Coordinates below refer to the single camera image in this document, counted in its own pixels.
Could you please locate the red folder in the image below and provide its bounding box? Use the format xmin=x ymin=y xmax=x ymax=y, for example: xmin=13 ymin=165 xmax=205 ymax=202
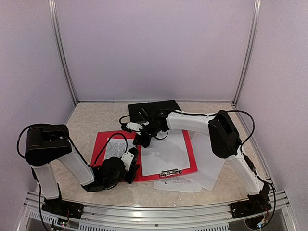
xmin=91 ymin=130 xmax=198 ymax=182

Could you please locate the printed text sheet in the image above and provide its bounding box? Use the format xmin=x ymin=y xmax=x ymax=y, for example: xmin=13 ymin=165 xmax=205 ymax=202
xmin=104 ymin=139 xmax=135 ymax=171
xmin=153 ymin=177 xmax=202 ymax=193

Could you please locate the black folder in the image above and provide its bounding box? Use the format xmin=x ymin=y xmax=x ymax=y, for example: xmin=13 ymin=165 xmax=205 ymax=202
xmin=128 ymin=100 xmax=180 ymax=123

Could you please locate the white sheet top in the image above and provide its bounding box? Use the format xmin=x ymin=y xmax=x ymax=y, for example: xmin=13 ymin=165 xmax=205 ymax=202
xmin=141 ymin=130 xmax=190 ymax=177

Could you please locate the white sheet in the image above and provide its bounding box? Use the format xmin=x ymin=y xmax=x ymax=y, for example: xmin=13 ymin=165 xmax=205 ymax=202
xmin=141 ymin=130 xmax=190 ymax=177
xmin=186 ymin=133 xmax=224 ymax=191

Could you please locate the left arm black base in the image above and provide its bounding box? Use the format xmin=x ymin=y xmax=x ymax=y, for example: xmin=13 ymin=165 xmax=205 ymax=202
xmin=42 ymin=186 xmax=84 ymax=219

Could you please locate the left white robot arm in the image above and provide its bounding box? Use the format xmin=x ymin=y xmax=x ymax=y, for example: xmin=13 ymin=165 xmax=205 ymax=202
xmin=24 ymin=124 xmax=140 ymax=214

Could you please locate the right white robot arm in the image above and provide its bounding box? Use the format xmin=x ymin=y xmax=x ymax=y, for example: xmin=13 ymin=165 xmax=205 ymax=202
xmin=133 ymin=109 xmax=270 ymax=214

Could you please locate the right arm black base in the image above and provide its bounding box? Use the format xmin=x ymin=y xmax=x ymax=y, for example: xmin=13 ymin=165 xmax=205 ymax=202
xmin=230 ymin=184 xmax=272 ymax=218

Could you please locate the blank white sheet lower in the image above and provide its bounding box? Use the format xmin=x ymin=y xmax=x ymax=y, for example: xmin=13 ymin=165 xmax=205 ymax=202
xmin=186 ymin=133 xmax=224 ymax=191

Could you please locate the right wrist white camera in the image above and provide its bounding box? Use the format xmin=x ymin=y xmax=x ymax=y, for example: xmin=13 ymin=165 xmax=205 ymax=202
xmin=121 ymin=122 xmax=145 ymax=133

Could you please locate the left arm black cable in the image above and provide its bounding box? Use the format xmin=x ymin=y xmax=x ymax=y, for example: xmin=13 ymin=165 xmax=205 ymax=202
xmin=16 ymin=124 xmax=128 ymax=228

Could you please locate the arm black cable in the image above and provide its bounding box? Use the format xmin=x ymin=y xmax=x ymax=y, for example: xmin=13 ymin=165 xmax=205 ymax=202
xmin=16 ymin=124 xmax=128 ymax=228
xmin=119 ymin=110 xmax=277 ymax=218

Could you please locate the aluminium front rail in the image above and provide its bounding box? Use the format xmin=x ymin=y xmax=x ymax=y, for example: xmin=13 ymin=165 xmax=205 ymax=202
xmin=15 ymin=191 xmax=299 ymax=231

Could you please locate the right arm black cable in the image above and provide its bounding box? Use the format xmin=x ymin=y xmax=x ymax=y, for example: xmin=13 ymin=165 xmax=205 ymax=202
xmin=119 ymin=110 xmax=277 ymax=218

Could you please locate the right aluminium frame post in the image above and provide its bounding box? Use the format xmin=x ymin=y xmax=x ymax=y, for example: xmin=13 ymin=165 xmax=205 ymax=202
xmin=232 ymin=0 xmax=262 ymax=106

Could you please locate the aluminium frame post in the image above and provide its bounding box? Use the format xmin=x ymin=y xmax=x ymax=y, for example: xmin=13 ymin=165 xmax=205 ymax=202
xmin=232 ymin=0 xmax=262 ymax=106
xmin=48 ymin=0 xmax=79 ymax=107

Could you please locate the left aluminium frame post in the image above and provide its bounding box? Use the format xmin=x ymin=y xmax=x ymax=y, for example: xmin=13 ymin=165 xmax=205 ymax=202
xmin=48 ymin=0 xmax=79 ymax=107

